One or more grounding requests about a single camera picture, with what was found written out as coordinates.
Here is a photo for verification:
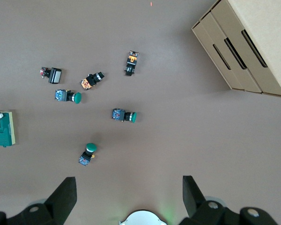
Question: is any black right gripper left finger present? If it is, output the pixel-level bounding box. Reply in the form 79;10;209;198
0;177;78;225

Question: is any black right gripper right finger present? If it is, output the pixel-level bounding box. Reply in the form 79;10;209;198
179;175;278;225

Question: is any green relay module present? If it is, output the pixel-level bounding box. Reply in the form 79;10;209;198
0;110;16;148

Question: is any green mushroom push button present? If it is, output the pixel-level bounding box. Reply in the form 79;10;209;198
111;108;138;124
78;142;98;167
54;89;82;105

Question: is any brown cardboard box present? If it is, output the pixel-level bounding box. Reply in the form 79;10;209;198
211;0;281;99
199;11;263;93
191;21;245;91

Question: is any black selector switch orange block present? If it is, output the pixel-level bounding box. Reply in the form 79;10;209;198
79;72;105;91

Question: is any black square switch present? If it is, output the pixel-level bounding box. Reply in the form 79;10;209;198
40;67;62;84

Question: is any black switch orange contact block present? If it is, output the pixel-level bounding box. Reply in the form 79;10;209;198
124;50;141;76

